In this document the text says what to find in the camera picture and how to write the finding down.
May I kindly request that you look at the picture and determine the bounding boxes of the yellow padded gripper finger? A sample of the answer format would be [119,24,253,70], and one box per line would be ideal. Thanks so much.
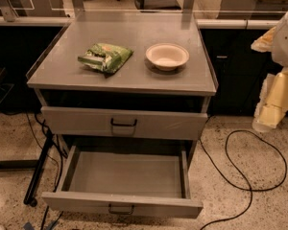
[252,67,288,132]

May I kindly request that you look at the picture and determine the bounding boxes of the grey drawer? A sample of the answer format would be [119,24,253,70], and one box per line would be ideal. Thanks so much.
[42,147,203,219]
[41,106,207,140]

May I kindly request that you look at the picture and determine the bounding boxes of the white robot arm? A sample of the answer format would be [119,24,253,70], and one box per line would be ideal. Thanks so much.
[251,12,288,132]

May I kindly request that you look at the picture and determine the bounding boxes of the grey drawer cabinet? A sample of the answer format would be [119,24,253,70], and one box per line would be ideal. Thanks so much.
[25,11,219,165]

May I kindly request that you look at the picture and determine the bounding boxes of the grey top drawer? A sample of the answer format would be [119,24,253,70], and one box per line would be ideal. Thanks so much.
[41,106,207,140]

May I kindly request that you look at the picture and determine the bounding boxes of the white paper bowl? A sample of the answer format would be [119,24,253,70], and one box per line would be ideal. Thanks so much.
[146,43,189,71]

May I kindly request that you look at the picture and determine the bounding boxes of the green snack bag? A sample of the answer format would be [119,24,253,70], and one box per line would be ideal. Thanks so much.
[78,43,133,75]

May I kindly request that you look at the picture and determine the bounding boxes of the black floor cable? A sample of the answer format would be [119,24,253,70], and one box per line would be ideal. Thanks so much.
[198,129,288,230]

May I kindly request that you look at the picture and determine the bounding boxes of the black cables at left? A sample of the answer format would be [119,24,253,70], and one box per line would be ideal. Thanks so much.
[24,112,68,230]

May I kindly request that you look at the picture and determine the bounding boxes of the black table leg frame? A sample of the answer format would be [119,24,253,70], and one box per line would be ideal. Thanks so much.
[0,130,53,207]

